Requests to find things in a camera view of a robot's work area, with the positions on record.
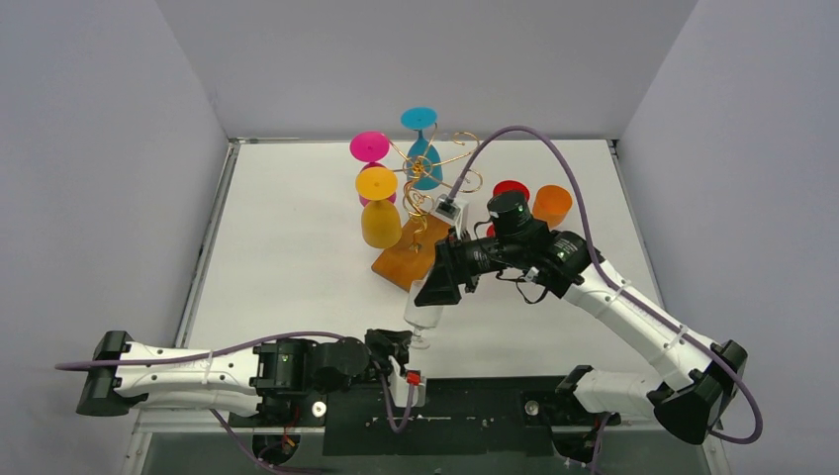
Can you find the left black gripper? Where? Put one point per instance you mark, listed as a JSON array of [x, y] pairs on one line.
[[381, 346]]

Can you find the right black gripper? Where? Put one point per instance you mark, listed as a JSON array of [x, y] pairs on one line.
[[442, 283]]

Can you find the clear patterned wine glass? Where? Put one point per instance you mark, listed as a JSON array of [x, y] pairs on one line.
[[420, 318]]

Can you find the gold wire rack wooden base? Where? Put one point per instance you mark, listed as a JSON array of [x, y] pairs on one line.
[[413, 255]]

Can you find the red wine glass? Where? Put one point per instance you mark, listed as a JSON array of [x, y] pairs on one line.
[[508, 190]]

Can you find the orange wine glass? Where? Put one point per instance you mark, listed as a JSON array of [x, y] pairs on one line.
[[551, 205]]

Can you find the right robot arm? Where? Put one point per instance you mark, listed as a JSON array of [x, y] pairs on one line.
[[696, 377]]

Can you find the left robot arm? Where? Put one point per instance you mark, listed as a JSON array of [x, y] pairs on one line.
[[271, 378]]

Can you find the yellow wine glass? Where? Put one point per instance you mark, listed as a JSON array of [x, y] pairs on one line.
[[381, 225]]

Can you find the blue wine glass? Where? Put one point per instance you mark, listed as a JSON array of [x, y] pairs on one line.
[[423, 164]]

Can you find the magenta wine glass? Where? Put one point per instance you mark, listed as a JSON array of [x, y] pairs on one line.
[[370, 154]]

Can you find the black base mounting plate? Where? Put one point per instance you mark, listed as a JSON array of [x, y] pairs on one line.
[[460, 416]]

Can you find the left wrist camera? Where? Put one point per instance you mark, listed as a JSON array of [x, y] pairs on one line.
[[410, 391]]

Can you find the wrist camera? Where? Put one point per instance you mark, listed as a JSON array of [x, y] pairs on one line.
[[452, 211], [410, 391]]

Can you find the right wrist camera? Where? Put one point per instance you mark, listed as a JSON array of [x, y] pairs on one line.
[[452, 211]]

